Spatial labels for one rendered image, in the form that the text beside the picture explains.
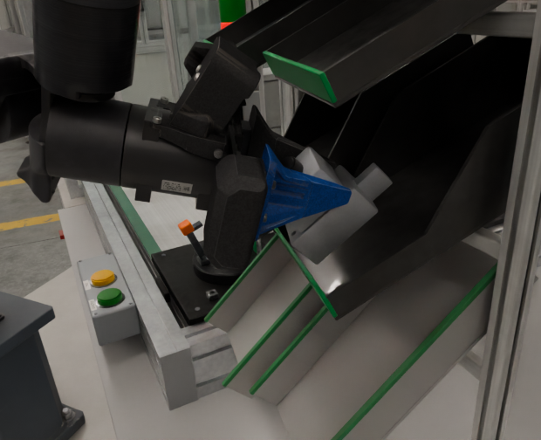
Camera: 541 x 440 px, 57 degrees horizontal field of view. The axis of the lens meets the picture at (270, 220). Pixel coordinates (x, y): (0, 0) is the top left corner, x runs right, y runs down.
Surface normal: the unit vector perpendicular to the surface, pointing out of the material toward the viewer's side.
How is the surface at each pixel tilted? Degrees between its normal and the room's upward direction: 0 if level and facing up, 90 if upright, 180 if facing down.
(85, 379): 0
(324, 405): 45
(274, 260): 90
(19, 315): 0
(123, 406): 0
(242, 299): 90
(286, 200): 95
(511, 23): 90
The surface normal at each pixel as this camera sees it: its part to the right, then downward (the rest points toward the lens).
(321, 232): 0.12, 0.50
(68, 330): -0.06, -0.90
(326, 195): 0.39, 0.52
